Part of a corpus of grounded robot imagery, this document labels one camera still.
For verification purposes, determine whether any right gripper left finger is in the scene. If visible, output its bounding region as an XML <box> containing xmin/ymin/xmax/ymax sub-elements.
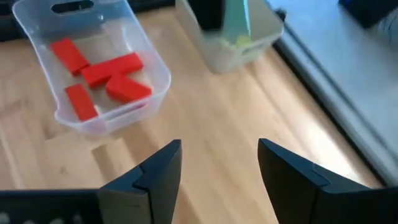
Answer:
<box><xmin>98</xmin><ymin>139</ymin><xmax>183</xmax><ymax>224</ymax></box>

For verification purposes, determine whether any long red block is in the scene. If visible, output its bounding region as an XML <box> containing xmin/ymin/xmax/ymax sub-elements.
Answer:
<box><xmin>80</xmin><ymin>52</ymin><xmax>145</xmax><ymax>90</ymax></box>
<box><xmin>64</xmin><ymin>83</ymin><xmax>100</xmax><ymax>123</ymax></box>

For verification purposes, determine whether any small green block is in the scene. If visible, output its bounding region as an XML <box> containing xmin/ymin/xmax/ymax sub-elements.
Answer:
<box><xmin>229</xmin><ymin>34</ymin><xmax>253</xmax><ymax>48</ymax></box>

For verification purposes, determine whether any black aluminium table frame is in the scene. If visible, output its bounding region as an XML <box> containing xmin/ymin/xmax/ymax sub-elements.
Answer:
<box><xmin>267</xmin><ymin>0</ymin><xmax>398</xmax><ymax>190</ymax></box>

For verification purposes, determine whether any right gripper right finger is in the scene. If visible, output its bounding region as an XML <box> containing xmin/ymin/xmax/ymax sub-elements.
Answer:
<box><xmin>257</xmin><ymin>138</ymin><xmax>374</xmax><ymax>224</ymax></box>

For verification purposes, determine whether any clear plastic bin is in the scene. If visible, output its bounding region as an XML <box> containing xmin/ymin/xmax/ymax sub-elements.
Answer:
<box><xmin>11</xmin><ymin>0</ymin><xmax>172</xmax><ymax>138</ymax></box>
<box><xmin>175</xmin><ymin>0</ymin><xmax>285</xmax><ymax>75</ymax></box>

